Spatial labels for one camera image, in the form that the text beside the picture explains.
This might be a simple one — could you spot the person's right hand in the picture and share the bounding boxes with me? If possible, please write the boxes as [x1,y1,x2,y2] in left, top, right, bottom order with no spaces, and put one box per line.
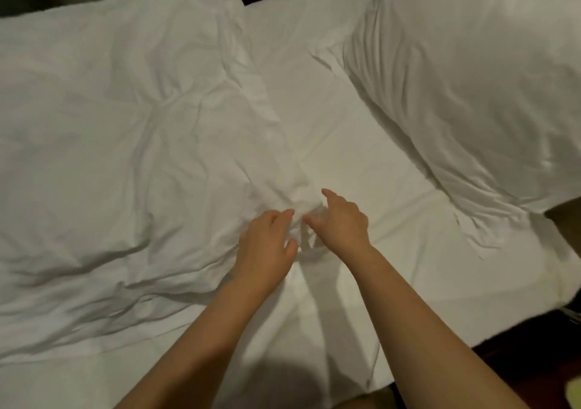
[301,188,373,262]

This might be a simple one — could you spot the person's left hand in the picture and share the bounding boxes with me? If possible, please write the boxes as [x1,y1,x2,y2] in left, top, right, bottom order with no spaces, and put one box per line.
[232,208,300,295]

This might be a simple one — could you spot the white bed sheet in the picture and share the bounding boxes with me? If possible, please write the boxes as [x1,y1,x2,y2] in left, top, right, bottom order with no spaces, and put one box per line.
[0,0,581,409]

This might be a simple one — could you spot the white duvet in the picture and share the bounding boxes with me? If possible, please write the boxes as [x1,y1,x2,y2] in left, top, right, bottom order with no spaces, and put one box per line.
[0,0,314,364]

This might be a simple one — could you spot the white pillow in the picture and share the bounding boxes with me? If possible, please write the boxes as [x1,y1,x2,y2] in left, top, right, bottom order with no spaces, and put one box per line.
[343,0,581,255]

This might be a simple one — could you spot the person's left forearm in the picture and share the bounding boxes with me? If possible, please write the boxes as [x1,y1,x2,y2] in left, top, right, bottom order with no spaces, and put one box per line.
[118,277,274,409]

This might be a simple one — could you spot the person's right forearm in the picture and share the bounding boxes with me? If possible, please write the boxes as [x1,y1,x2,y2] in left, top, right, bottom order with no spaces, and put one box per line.
[349,245,528,409]

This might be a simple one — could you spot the beige padded headboard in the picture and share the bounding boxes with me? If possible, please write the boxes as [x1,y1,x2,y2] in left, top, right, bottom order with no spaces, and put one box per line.
[547,195,581,255]

